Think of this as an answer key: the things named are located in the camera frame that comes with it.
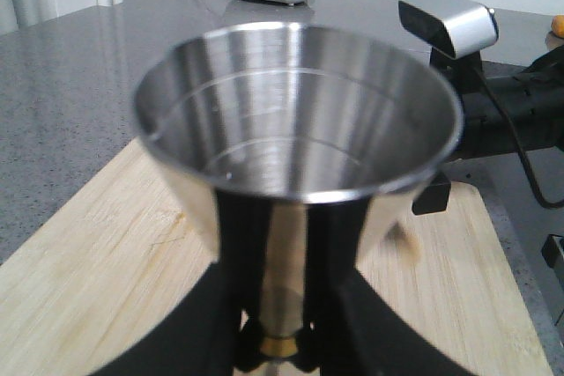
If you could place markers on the steel double jigger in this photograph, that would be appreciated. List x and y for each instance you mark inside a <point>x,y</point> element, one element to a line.
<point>298,115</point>

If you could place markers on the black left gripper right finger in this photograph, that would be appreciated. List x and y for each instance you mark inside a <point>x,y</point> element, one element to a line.
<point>348,328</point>

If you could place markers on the orange fruit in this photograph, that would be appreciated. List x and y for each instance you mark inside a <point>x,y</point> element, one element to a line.
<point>557,26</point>

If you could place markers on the silver webcam on mount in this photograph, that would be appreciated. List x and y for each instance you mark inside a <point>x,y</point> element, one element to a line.
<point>457,31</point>

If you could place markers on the wooden cutting board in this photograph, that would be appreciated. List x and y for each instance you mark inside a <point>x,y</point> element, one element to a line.
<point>120,254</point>

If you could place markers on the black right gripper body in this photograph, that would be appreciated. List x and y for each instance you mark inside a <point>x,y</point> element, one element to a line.
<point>516,114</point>

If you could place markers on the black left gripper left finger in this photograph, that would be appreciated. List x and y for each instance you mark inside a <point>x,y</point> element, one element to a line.
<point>214,330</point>

